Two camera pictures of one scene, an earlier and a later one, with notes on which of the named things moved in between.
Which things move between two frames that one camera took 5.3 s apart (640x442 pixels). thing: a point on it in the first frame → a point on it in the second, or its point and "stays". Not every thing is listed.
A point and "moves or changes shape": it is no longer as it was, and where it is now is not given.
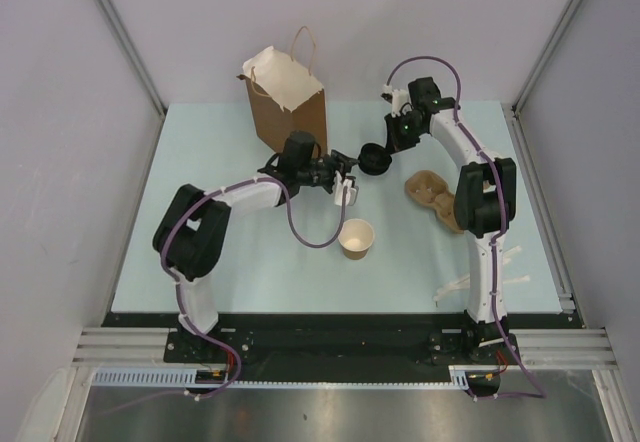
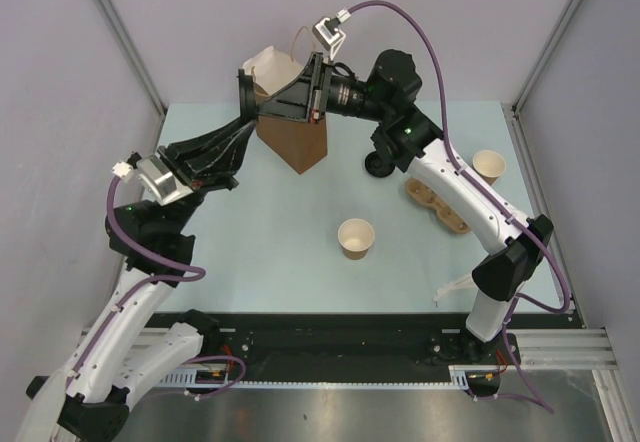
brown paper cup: x=355 y=237 stays
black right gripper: x=395 y=141 → x=306 y=98
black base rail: x=345 y=346 stays
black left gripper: x=335 y=165 → x=210 y=159
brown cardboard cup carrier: x=431 y=189 stays
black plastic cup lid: x=374 y=159 moves or changes shape
